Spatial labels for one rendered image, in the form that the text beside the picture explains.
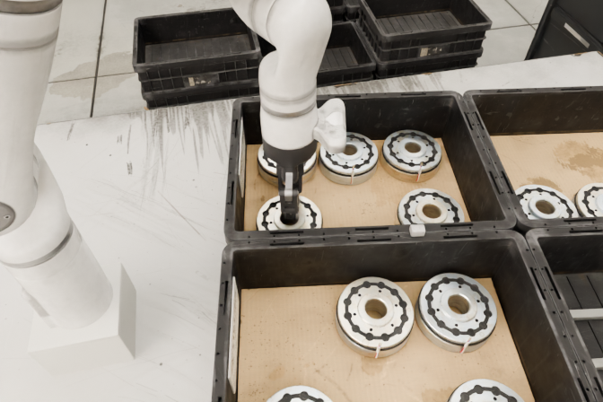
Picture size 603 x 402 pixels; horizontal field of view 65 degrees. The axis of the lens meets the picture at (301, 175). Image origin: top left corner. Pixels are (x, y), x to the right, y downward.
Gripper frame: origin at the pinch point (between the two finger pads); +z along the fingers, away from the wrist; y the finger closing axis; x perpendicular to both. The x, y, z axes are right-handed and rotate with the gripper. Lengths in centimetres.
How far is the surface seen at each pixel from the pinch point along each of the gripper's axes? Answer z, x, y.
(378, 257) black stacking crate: -1.8, 12.3, 11.8
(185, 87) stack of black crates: 39, -39, -77
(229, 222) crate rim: -5.2, -8.0, 8.9
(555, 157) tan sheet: 5.4, 47.4, -14.7
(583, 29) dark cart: 44, 107, -122
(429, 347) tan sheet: 5.0, 19.1, 21.4
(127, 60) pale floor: 88, -95, -162
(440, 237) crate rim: -5.0, 20.2, 10.6
